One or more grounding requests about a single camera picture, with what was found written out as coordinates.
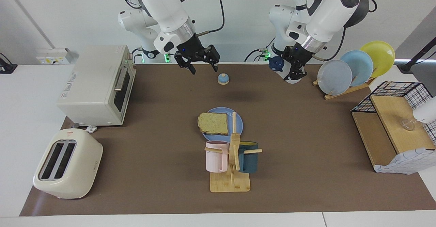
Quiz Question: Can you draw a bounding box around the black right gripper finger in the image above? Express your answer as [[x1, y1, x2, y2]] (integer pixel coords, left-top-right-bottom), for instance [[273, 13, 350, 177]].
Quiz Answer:
[[174, 52, 197, 75], [205, 45, 220, 72]]

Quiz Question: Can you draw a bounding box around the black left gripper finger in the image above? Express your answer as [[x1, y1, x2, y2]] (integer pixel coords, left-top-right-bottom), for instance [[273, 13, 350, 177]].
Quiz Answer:
[[290, 64, 307, 81], [282, 47, 294, 66]]

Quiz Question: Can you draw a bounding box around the squeeze bottle with blue cap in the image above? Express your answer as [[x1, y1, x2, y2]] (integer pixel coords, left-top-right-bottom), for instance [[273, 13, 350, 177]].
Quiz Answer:
[[268, 56, 303, 84]]

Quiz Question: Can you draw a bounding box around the bread slice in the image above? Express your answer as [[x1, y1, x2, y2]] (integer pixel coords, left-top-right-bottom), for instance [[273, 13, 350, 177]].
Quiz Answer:
[[198, 112, 229, 136]]

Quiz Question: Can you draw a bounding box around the pale grey plate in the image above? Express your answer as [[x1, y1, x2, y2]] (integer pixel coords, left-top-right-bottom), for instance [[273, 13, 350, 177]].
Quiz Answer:
[[317, 59, 353, 96]]

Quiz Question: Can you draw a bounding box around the wooden plate rack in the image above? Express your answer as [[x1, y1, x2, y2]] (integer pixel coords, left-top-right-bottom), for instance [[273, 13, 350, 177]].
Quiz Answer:
[[313, 77, 377, 100]]

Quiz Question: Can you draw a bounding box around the light blue plate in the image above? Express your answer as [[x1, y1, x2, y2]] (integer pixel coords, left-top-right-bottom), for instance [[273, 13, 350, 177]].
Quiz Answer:
[[340, 50, 374, 87]]

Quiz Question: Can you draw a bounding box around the periwinkle blue plate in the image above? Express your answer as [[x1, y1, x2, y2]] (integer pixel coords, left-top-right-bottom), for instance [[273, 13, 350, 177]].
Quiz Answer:
[[202, 107, 244, 142]]

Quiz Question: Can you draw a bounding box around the yellow plate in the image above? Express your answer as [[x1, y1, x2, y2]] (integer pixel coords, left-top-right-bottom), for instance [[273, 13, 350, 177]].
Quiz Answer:
[[359, 40, 395, 78]]

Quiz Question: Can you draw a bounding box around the brown table mat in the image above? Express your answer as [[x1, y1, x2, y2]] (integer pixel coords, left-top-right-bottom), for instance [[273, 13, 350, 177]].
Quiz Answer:
[[19, 63, 436, 216]]

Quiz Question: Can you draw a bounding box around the white toaster oven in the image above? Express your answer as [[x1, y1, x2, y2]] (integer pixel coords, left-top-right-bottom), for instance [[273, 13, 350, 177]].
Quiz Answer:
[[56, 45, 137, 126]]

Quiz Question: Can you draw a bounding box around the dark teal mug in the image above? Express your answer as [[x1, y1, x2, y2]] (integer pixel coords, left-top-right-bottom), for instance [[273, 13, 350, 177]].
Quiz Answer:
[[238, 141, 259, 173]]

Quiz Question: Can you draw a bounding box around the pink mug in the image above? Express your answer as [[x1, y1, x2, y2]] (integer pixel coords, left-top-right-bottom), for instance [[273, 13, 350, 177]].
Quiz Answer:
[[205, 141, 229, 173]]

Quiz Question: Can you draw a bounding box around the wooden shelf unit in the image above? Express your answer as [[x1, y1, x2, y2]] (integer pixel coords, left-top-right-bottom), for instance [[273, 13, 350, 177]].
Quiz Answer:
[[352, 95, 436, 168]]

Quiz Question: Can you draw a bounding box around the clear glass cup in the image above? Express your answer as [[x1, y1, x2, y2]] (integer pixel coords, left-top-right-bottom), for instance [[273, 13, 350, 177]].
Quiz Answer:
[[401, 117, 417, 131]]

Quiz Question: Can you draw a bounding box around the wooden mug tree stand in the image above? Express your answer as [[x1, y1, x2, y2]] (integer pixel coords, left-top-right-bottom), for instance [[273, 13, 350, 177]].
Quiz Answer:
[[204, 112, 263, 193]]

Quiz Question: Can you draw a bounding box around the white cylinder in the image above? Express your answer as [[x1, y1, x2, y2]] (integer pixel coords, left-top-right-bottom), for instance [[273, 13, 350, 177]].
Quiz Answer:
[[413, 96, 436, 124]]

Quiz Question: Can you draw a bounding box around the cream two-slot toaster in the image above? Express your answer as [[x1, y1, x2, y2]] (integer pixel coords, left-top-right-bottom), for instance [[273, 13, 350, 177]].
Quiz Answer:
[[33, 128, 103, 199]]

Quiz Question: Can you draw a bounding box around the black arm base cable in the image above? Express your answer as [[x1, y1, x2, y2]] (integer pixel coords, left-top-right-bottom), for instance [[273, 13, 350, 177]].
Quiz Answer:
[[244, 37, 277, 63], [131, 47, 143, 64]]

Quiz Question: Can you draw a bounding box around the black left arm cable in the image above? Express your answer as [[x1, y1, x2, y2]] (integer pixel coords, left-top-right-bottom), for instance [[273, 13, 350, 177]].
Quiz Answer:
[[296, 0, 378, 62]]

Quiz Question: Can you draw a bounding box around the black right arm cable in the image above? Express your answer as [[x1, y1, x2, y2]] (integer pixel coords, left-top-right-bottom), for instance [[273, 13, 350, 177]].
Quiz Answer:
[[181, 0, 225, 37]]

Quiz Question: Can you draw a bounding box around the black wire basket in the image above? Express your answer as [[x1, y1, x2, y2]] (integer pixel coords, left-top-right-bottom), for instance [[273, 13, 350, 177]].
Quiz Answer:
[[351, 81, 436, 144]]

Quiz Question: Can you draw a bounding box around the white wall power strip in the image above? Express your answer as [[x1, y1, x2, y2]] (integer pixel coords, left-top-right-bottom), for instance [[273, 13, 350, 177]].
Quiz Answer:
[[36, 48, 74, 65]]

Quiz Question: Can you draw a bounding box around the grey wall conduit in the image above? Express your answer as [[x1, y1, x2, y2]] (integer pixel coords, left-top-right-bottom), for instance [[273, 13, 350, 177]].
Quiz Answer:
[[3, 0, 56, 49]]

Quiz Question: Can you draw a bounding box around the black clamp mount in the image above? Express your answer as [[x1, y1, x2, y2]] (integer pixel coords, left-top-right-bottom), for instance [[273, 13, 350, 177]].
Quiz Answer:
[[0, 52, 17, 74]]

